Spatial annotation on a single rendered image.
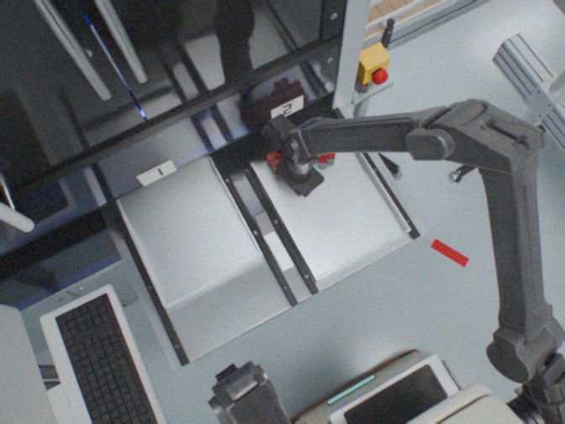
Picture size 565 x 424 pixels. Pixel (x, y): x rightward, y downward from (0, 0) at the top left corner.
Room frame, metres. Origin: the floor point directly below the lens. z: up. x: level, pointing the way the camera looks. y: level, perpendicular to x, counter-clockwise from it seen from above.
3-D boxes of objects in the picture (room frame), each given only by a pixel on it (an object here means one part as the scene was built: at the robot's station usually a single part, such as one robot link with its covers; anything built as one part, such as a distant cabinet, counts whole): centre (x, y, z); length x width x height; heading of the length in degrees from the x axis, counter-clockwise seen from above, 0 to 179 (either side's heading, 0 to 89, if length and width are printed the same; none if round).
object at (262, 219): (0.31, 0.03, 0.91); 0.14 x 0.03 x 0.06; 24
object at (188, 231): (0.38, 0.24, 0.90); 0.34 x 0.26 x 0.04; 24
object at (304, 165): (0.44, -0.04, 1.09); 0.07 x 0.06 x 0.07; 35
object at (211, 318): (0.38, 0.06, 0.87); 0.70 x 0.48 x 0.02; 114
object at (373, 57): (0.73, -0.25, 1.00); 0.08 x 0.07 x 0.07; 24
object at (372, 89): (0.77, -0.25, 0.87); 0.14 x 0.13 x 0.02; 24
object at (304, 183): (0.44, -0.05, 1.03); 0.10 x 0.07 x 0.07; 39
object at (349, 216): (0.41, -0.12, 0.90); 0.34 x 0.26 x 0.04; 24
